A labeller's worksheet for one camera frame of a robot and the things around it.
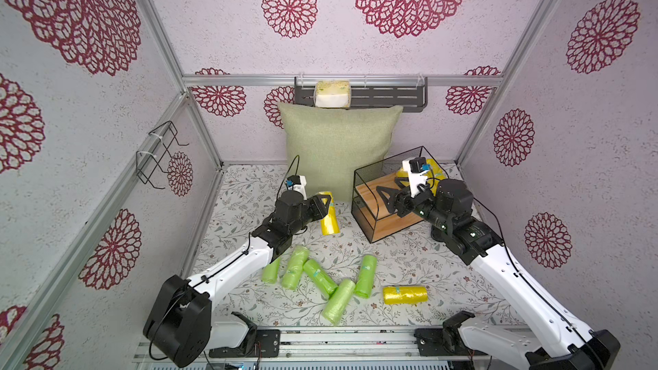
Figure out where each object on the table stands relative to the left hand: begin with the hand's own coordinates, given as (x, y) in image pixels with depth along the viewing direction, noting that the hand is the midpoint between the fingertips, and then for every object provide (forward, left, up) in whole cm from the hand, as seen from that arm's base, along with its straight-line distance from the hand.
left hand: (328, 200), depth 81 cm
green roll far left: (-16, +20, -18) cm, 31 cm away
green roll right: (-18, -13, -18) cm, 28 cm away
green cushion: (+18, -3, +5) cm, 18 cm away
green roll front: (-25, -3, -19) cm, 32 cm away
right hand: (-3, -16, +13) cm, 21 cm away
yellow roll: (-7, -1, -2) cm, 7 cm away
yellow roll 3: (+11, -36, -1) cm, 38 cm away
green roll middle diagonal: (-15, +5, -17) cm, 23 cm away
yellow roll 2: (-24, -24, -17) cm, 38 cm away
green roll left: (-11, +10, -18) cm, 23 cm away
